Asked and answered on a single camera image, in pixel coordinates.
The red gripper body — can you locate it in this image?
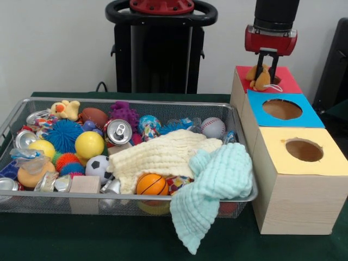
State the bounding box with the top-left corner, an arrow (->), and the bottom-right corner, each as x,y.
244,24 -> 297,57

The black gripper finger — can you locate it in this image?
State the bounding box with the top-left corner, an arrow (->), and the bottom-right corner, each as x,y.
269,54 -> 279,82
257,53 -> 265,82

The brown plush teddy bear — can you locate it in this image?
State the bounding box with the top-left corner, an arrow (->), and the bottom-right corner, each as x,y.
246,64 -> 283,92

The mint green cloth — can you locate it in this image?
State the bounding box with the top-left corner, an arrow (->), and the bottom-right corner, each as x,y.
170,142 -> 253,256

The wooden box with three holes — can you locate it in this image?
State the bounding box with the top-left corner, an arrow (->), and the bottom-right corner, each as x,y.
229,65 -> 348,235

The shallow clear mesh bin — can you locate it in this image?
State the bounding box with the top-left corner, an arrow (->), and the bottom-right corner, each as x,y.
0,97 -> 258,218

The black chair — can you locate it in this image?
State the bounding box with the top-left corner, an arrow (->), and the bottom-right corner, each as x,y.
312,17 -> 348,109

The white baseball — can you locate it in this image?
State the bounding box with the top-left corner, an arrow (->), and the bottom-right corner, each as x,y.
200,117 -> 226,139

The dark green side table cloth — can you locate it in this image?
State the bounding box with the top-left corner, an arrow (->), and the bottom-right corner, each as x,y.
325,98 -> 348,120

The cream yellow cloth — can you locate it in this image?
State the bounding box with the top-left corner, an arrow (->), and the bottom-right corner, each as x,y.
107,129 -> 223,194

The silver drink can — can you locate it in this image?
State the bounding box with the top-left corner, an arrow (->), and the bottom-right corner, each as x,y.
104,119 -> 133,146

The orange toy basketball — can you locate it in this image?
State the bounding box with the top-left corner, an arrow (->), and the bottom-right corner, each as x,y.
135,173 -> 169,196

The large yellow ball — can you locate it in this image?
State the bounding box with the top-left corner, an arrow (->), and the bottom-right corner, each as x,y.
74,131 -> 105,160

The black white soccer ball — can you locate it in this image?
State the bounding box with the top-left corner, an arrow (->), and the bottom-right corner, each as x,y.
85,154 -> 112,185

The yellow plush duck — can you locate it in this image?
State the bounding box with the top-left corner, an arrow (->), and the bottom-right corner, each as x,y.
50,100 -> 81,121

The plain wooden block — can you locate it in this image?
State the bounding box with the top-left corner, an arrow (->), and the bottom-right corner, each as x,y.
69,176 -> 101,215

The small yellow ball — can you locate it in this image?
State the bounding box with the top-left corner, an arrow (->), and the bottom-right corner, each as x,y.
28,139 -> 57,160

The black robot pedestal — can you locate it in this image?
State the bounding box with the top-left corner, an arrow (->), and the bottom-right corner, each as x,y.
105,0 -> 218,95

